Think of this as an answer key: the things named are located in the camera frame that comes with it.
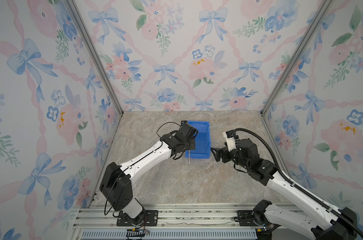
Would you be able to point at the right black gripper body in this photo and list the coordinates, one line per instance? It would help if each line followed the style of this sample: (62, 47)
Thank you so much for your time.
(228, 157)

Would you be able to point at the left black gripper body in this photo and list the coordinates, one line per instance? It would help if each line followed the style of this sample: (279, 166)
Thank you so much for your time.
(186, 147)

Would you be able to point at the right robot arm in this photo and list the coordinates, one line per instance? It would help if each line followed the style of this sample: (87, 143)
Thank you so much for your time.
(321, 220)

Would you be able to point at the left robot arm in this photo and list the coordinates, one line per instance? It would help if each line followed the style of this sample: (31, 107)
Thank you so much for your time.
(118, 180)

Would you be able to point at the blue plastic bin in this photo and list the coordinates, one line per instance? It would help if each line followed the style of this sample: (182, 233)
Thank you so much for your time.
(203, 141)

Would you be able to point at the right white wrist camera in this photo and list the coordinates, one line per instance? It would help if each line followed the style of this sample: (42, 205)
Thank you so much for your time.
(231, 139)

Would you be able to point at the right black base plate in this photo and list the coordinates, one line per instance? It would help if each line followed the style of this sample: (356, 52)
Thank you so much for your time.
(248, 218)

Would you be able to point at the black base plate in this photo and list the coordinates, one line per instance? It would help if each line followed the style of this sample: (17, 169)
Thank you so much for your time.
(248, 218)
(147, 218)

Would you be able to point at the aluminium mounting rail frame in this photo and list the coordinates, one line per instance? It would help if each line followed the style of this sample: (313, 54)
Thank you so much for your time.
(179, 222)

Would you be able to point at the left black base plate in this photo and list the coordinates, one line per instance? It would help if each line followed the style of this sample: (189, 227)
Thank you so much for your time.
(147, 218)

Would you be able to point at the left aluminium corner post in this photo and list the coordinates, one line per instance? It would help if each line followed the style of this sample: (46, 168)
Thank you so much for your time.
(79, 23)

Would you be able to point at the aluminium corner post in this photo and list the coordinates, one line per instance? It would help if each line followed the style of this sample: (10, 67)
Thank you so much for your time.
(309, 33)
(79, 23)

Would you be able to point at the right aluminium corner post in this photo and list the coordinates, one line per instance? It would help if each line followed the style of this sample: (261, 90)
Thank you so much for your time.
(309, 33)

